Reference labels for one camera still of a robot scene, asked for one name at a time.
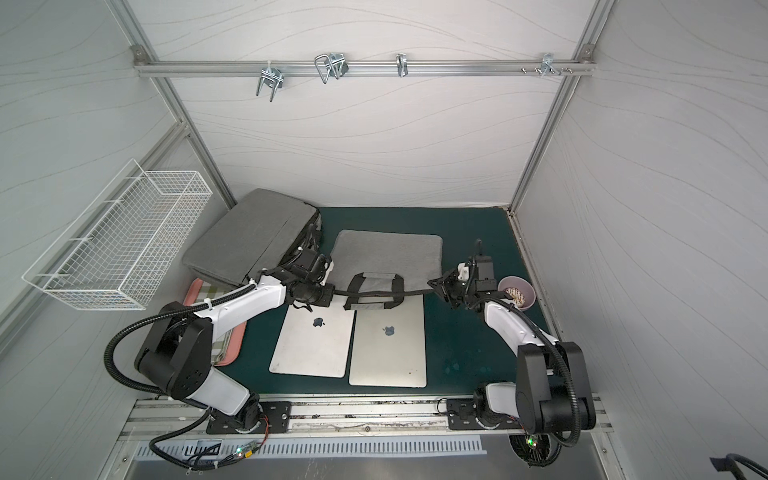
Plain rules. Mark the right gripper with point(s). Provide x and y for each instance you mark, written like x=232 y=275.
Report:
x=452 y=288

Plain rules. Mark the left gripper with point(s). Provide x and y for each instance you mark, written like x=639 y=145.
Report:
x=324 y=293

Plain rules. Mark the silver laptop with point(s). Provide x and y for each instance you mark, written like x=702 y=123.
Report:
x=389 y=347
x=314 y=343

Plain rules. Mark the grey laptop sleeve front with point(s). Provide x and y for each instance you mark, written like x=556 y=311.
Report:
x=257 y=234

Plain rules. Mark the grey laptop sleeve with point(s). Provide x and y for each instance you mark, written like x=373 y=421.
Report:
x=257 y=234
x=377 y=270

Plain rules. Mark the grey laptop sleeve back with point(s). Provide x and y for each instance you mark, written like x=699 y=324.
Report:
x=377 y=270

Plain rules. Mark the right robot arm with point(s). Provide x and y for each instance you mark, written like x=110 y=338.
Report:
x=551 y=394

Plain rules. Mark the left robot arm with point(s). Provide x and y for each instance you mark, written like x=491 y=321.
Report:
x=176 y=354

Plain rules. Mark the pink bowl with snacks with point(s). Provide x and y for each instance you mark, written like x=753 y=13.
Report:
x=520 y=290

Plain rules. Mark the green table mat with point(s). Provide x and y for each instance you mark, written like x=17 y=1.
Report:
x=462 y=352

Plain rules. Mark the green checkered cloth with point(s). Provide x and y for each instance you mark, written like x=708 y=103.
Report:
x=200 y=290

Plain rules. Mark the metal hook clamp left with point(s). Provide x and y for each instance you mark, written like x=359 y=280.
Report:
x=272 y=80

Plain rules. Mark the metal hook clamp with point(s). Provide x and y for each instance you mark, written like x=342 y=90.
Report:
x=547 y=68
x=331 y=65
x=272 y=80

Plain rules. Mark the metal hook clamp middle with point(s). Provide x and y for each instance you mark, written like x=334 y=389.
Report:
x=331 y=65

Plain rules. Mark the metal hook clamp right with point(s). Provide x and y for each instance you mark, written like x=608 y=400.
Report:
x=547 y=68

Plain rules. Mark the metal hook small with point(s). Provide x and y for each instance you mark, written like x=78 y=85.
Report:
x=401 y=65

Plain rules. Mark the aluminium crossbar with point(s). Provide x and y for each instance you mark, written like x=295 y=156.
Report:
x=357 y=68

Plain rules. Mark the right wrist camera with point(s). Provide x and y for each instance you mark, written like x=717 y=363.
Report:
x=463 y=272

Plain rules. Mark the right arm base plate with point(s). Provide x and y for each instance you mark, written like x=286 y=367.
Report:
x=461 y=415

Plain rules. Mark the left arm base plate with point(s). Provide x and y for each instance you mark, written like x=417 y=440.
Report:
x=272 y=416

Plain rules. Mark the aluminium front rail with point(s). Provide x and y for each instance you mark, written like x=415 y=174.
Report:
x=318 y=415

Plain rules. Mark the white wire basket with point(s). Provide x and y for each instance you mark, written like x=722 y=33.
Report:
x=114 y=255

